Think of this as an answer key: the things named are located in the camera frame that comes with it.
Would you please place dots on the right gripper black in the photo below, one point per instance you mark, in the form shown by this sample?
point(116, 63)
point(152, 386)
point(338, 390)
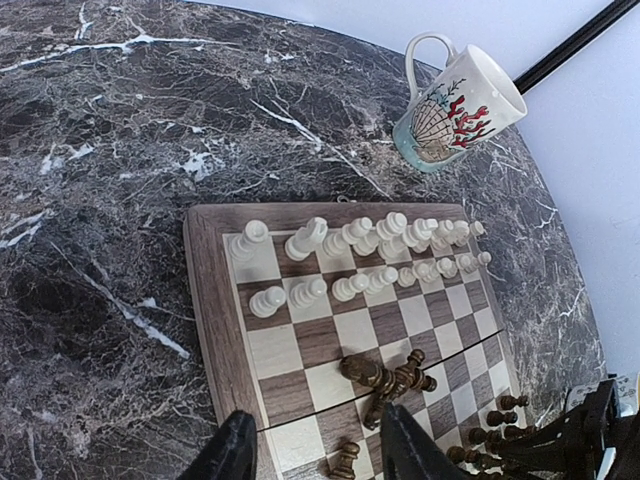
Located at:
point(575, 443)

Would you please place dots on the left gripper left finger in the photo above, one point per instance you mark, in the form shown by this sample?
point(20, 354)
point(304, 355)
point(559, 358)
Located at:
point(231, 454)

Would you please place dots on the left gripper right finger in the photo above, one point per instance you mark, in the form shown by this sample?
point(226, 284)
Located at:
point(408, 452)

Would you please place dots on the wooden chess board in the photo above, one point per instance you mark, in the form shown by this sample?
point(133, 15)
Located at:
point(286, 374)

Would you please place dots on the pile of dark chess pieces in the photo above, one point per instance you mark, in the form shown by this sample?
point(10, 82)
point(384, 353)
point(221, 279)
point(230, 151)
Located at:
point(350, 431)

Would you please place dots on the white chess pieces row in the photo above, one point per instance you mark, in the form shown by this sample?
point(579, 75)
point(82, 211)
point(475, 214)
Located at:
point(426, 286)

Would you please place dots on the seashell pattern mug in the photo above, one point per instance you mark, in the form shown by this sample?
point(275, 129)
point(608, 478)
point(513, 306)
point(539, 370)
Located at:
point(470, 101)

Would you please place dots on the right black frame post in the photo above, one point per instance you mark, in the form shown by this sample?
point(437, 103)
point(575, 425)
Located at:
point(572, 45)

